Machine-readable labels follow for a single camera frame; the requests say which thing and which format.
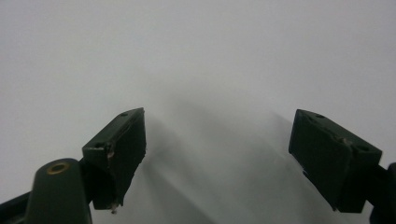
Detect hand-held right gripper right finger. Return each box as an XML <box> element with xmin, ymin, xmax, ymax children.
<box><xmin>288</xmin><ymin>108</ymin><xmax>383</xmax><ymax>215</ymax></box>

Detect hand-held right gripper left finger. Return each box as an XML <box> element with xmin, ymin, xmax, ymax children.
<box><xmin>81</xmin><ymin>107</ymin><xmax>148</xmax><ymax>215</ymax></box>

